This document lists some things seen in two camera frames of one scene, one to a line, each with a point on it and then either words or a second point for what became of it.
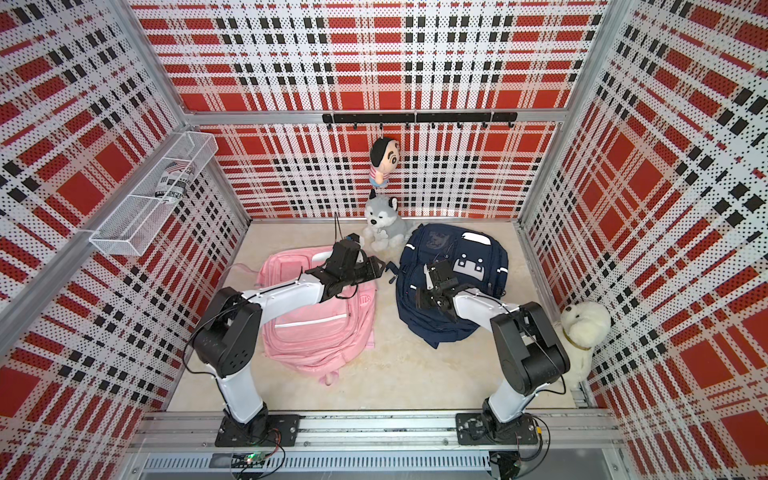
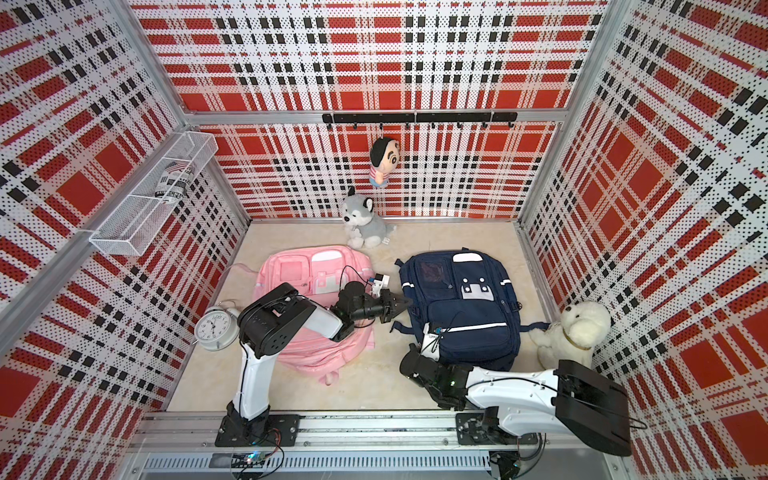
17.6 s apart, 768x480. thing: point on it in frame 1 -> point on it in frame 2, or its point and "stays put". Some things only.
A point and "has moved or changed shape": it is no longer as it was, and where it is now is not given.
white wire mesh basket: x=133 y=224 stays put
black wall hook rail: x=432 y=118 stays put
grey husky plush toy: x=386 y=230 -> x=368 y=230
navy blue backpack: x=479 y=258 has moved or changed shape
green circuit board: x=252 y=460 stays put
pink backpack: x=329 y=340 stays put
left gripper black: x=374 y=272 -> x=390 y=309
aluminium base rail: x=562 y=429 stays put
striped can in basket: x=174 y=181 stays put
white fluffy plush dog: x=584 y=325 stays put
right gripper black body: x=429 y=298 -> x=437 y=396
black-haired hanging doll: x=384 y=158 stays put
